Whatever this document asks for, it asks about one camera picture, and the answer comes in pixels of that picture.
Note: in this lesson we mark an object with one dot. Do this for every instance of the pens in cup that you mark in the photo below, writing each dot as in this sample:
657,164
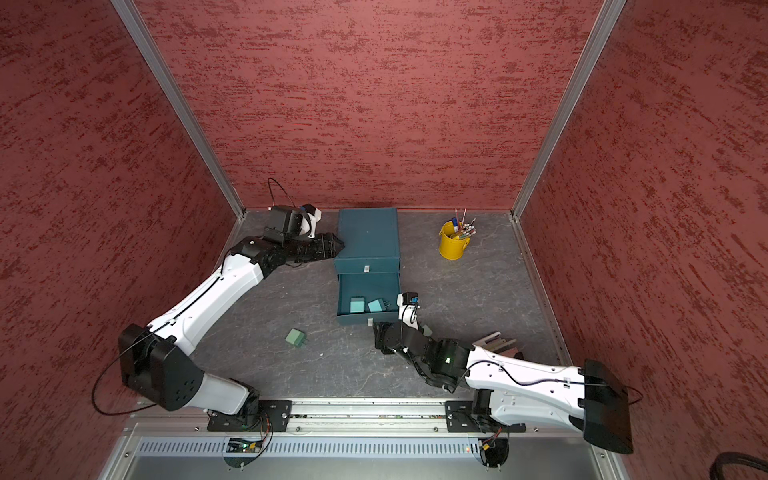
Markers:
461,228

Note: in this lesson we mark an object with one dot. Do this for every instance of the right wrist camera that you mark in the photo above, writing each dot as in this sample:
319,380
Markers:
408,305

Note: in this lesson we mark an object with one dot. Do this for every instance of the right aluminium corner post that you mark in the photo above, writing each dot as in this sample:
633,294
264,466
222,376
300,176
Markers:
604,24

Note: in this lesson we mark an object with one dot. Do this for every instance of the aluminium corner post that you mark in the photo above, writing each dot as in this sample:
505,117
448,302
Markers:
604,24
132,20

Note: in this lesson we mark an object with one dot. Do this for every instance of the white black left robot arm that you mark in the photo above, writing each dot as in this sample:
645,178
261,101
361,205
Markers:
155,360

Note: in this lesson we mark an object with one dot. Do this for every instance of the dark green plug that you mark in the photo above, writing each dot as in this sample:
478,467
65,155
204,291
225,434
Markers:
296,338

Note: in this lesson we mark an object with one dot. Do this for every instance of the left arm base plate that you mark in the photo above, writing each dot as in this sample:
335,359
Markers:
255,416

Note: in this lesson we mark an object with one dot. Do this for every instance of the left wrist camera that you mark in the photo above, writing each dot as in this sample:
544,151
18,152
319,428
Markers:
286,223

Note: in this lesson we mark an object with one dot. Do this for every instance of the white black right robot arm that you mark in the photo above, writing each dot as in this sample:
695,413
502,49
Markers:
510,391

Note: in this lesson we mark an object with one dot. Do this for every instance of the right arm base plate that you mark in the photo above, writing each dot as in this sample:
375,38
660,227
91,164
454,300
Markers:
460,418

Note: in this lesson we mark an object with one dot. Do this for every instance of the black cable corner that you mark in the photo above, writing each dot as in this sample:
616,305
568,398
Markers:
724,459

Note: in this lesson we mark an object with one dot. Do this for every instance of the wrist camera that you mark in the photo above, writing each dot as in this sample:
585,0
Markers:
408,305
286,223

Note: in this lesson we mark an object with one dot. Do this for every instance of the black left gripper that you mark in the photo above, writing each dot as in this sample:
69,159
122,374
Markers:
325,247

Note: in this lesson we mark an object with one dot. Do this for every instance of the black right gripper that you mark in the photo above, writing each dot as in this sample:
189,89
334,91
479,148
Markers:
380,338

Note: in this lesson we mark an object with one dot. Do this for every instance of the left aluminium corner post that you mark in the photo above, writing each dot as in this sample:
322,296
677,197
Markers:
132,20

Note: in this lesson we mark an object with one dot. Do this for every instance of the dark teal drawer cabinet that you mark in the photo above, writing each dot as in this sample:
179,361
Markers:
369,233

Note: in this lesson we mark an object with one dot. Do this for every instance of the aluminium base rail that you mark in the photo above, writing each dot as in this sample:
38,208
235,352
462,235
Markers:
345,438

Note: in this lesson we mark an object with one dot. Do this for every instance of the cyan blue plug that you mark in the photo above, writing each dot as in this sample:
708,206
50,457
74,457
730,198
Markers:
377,305

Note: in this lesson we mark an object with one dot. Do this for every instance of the teal green plug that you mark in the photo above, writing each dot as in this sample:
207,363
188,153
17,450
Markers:
357,305

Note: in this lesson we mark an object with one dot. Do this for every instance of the yellow pen cup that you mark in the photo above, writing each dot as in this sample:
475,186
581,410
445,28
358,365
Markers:
452,246

